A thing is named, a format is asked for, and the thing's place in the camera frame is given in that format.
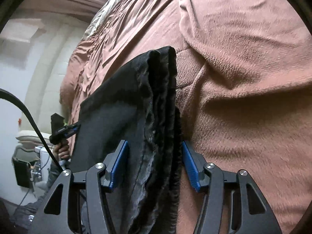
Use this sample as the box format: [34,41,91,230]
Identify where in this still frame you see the black pants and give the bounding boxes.
[69,46,181,233]

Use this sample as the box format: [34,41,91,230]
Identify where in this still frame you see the person's left hand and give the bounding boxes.
[52,139,70,161]

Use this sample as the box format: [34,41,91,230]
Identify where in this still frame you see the black bin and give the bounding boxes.
[12,147,40,189]

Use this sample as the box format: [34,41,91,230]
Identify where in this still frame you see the cream padded headboard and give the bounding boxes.
[24,22,87,134]

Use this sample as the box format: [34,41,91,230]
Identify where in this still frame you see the brown fleece blanket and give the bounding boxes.
[60,0,311,233]

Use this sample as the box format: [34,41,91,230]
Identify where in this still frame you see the black cable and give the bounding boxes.
[0,88,65,173]

